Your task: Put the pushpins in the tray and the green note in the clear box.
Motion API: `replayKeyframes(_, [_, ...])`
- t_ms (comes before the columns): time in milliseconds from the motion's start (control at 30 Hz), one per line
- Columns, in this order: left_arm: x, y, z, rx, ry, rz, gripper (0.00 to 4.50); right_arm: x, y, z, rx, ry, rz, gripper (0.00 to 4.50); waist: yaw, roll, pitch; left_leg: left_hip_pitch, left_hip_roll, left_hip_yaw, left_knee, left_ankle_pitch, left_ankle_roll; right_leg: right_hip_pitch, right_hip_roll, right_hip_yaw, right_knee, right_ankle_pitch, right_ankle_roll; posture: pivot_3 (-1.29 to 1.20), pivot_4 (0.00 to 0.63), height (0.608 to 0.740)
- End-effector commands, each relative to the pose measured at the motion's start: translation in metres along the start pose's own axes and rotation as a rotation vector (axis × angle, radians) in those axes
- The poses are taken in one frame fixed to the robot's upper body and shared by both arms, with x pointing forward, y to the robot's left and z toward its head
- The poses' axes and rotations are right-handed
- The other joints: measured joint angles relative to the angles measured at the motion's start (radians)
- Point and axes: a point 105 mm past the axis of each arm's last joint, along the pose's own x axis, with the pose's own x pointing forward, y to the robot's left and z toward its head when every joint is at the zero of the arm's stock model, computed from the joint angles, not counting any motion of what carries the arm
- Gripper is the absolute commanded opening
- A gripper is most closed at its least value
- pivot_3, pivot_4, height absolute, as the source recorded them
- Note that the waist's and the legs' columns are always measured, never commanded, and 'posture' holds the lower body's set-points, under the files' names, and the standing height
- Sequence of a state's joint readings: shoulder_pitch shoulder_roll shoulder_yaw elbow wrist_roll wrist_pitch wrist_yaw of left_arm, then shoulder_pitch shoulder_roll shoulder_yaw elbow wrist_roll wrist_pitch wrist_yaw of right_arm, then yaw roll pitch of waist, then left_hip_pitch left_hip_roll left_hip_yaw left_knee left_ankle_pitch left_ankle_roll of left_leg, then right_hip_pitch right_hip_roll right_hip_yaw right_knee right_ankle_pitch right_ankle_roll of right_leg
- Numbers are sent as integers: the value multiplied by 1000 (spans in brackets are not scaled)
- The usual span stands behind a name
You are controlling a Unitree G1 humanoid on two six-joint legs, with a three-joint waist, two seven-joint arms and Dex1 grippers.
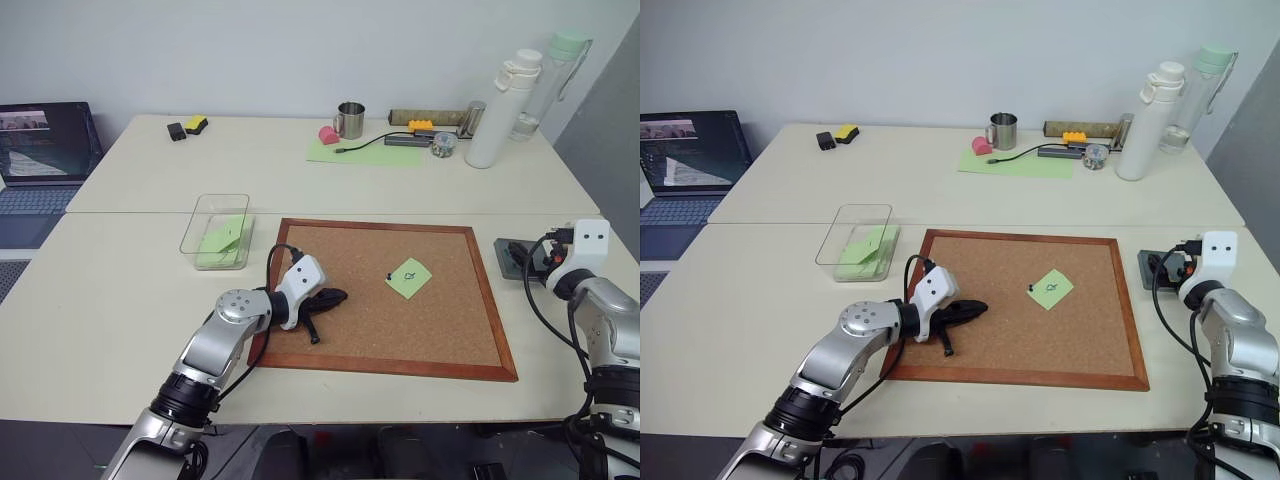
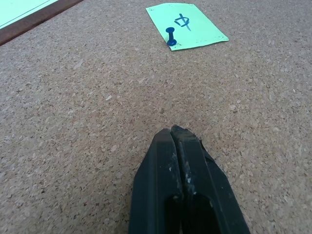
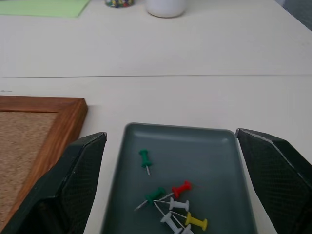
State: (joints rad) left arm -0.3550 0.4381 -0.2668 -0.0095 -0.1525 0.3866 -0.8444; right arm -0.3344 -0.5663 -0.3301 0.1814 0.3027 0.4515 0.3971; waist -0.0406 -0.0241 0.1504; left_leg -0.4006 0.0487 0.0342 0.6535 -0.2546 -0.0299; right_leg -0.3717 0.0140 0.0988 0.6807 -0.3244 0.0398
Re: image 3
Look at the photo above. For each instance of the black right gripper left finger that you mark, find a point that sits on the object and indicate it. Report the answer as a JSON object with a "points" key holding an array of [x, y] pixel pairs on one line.
{"points": [[70, 185]]}

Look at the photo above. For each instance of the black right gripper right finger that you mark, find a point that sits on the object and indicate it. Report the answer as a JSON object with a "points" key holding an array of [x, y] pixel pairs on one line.
{"points": [[275, 180]]}

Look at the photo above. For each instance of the dark green plastic tray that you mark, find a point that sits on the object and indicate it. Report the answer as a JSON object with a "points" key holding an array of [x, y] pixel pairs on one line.
{"points": [[195, 156]]}

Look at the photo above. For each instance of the green paper note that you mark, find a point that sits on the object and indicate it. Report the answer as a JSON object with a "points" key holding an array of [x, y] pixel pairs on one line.
{"points": [[44, 7]]}

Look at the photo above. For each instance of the clear jar of pushpins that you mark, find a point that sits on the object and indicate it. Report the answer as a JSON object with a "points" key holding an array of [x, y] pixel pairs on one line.
{"points": [[120, 3]]}

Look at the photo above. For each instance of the wood-framed cork board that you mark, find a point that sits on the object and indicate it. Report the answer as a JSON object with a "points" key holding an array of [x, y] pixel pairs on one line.
{"points": [[26, 143]]}

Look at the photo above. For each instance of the green pushpin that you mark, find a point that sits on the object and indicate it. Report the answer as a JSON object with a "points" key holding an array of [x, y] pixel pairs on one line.
{"points": [[145, 158], [154, 194]]}

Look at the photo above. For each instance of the yellow pushpin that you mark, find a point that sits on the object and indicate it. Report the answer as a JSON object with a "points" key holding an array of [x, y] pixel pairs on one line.
{"points": [[196, 221]]}

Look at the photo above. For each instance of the red pushpin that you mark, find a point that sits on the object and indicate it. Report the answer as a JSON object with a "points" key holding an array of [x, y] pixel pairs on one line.
{"points": [[181, 189]]}

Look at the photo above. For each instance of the white pushpin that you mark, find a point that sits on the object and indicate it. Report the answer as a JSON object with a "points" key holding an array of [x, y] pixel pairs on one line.
{"points": [[187, 230], [180, 204], [170, 220]]}

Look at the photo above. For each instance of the white round container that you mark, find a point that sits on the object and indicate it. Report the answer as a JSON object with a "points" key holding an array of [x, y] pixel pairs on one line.
{"points": [[165, 7]]}

